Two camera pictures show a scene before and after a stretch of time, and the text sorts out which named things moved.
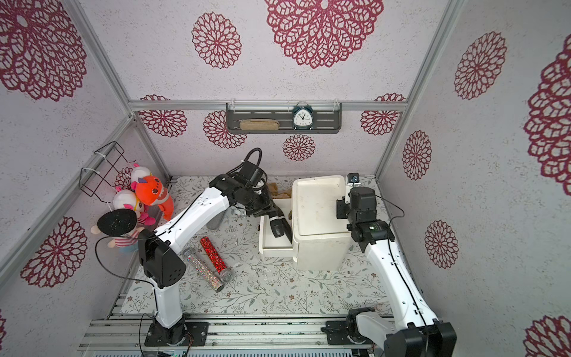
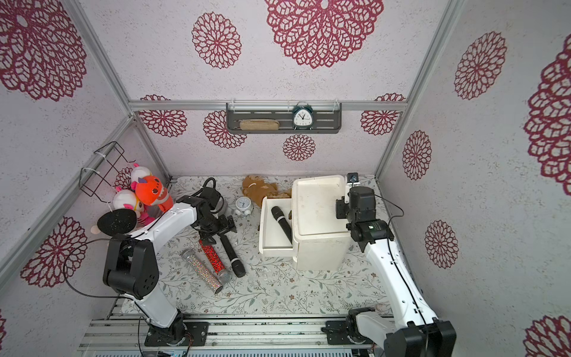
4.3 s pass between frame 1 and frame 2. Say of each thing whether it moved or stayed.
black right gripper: stayed
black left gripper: moved
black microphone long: moved
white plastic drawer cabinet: stayed
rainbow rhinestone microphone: stayed
